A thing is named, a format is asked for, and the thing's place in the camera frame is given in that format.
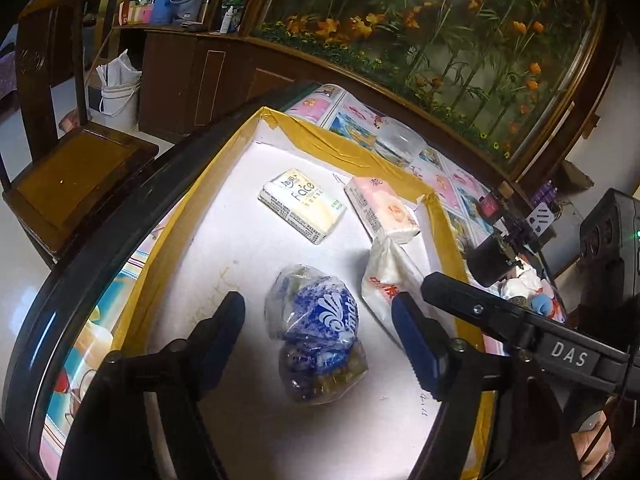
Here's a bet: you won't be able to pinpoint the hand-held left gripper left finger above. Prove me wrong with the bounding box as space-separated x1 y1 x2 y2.
57 290 247 480

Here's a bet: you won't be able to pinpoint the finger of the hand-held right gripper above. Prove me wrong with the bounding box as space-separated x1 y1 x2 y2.
421 271 538 348

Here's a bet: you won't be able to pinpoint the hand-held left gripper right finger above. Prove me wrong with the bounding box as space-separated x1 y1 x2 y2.
391 292 581 480

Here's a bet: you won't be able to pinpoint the blue towel with red bag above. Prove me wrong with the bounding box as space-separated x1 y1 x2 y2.
530 294 556 318

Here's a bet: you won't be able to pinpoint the white red print tissue pack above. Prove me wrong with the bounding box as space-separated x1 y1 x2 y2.
361 235 436 351

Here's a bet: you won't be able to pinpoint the blue white bagged tissue roll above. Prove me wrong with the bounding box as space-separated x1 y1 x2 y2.
264 264 368 405

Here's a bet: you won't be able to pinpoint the yellow taped cardboard box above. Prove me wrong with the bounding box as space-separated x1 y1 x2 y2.
112 105 496 480

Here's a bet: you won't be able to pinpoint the pink tissue pack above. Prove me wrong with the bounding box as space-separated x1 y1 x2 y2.
344 176 422 245

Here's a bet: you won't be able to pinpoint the cream tissue pack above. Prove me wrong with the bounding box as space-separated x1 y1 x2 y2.
257 168 348 245

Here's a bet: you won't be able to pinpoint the person's right hand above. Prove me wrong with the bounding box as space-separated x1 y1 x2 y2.
570 410 616 480

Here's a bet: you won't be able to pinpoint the black cylindrical motor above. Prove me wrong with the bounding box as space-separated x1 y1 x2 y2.
466 232 526 288

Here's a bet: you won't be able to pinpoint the black devices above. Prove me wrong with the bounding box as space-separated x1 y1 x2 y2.
500 215 543 256

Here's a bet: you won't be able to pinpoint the black jar with wooden lid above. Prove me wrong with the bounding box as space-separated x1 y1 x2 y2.
476 182 516 218

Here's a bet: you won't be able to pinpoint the white slotted phone stand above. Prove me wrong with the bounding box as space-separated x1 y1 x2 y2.
529 206 557 235

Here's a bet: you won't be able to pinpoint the clear plastic cup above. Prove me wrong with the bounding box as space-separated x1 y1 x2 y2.
375 116 422 162

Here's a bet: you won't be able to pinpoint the wooden chair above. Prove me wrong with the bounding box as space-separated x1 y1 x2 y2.
0 0 161 268

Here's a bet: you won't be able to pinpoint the white plastic bucket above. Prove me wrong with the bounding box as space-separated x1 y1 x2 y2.
96 49 143 132

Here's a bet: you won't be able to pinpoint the wooden sideboard cabinet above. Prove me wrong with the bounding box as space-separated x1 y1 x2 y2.
112 22 321 143

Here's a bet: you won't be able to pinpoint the framed bamboo flower display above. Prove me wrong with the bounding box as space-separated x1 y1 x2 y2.
245 0 626 186

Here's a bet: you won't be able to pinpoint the pink box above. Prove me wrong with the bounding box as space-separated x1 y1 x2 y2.
127 2 155 25

